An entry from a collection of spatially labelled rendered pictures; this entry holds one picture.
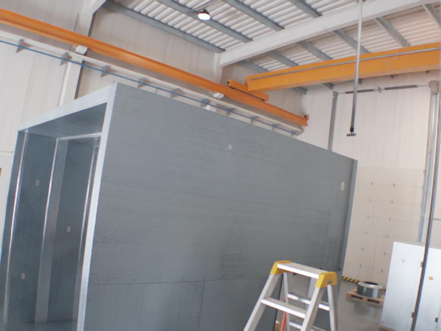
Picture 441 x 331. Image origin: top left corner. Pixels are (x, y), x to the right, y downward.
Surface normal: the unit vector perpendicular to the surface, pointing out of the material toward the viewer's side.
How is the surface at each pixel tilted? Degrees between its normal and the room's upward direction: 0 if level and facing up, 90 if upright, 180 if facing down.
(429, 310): 90
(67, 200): 90
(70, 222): 90
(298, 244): 90
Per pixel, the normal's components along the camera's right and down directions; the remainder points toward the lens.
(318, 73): -0.76, -0.14
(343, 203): 0.64, 0.05
